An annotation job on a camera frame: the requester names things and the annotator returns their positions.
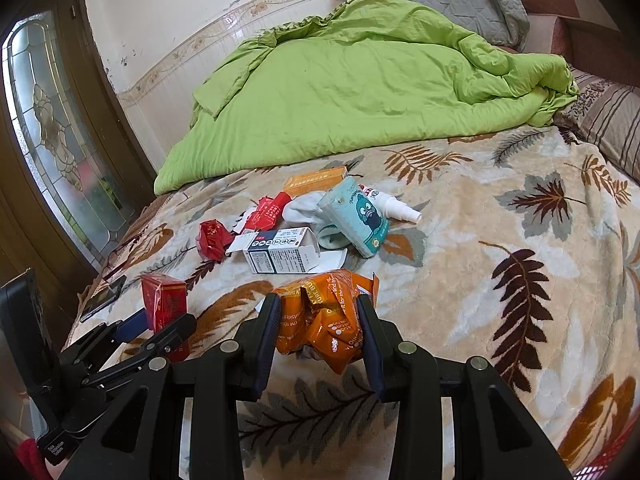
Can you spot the white spray bottle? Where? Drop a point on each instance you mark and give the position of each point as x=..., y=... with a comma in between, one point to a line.
x=395, y=207

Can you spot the red mesh basket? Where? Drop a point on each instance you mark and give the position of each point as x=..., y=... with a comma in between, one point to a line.
x=597, y=465

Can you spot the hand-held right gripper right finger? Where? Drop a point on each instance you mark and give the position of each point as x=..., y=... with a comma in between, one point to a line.
x=374, y=360

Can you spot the red crumpled wrapper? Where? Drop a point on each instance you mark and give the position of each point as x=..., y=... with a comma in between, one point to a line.
x=212, y=242

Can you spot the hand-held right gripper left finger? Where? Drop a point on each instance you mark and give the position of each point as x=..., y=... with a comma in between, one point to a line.
x=265, y=355

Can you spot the leaf-print blanket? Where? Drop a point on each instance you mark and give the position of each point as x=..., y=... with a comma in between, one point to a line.
x=500, y=310

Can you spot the white sock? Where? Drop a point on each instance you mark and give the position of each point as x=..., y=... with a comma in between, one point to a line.
x=305, y=210

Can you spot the white and blue medicine box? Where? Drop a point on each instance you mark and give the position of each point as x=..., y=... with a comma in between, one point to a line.
x=280, y=255

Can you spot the striped pillow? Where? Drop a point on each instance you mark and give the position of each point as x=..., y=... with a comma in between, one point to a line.
x=610, y=115

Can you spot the orange snack wrapper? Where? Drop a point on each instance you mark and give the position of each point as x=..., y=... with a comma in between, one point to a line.
x=325, y=330

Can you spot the green quilt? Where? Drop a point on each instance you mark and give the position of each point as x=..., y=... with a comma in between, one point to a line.
x=350, y=100

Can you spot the teal cartoon tissue packet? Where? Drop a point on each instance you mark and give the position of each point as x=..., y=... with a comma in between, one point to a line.
x=357, y=220

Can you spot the wooden door with patterned glass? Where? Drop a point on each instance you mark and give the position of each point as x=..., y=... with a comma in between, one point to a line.
x=60, y=110

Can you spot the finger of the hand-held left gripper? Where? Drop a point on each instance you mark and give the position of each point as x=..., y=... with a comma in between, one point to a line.
x=132, y=324
x=175, y=332

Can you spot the red cigarette box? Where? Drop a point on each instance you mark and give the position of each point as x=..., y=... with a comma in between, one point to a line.
x=162, y=300

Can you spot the orange medicine box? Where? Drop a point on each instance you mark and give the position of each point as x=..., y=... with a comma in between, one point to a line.
x=315, y=180

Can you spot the red torn carton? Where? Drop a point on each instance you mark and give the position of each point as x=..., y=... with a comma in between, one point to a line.
x=265, y=212

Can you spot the white torn paper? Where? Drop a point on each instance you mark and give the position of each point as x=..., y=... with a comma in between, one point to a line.
x=240, y=225

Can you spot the thin-framed glasses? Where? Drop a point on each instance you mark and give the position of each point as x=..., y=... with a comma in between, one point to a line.
x=114, y=260

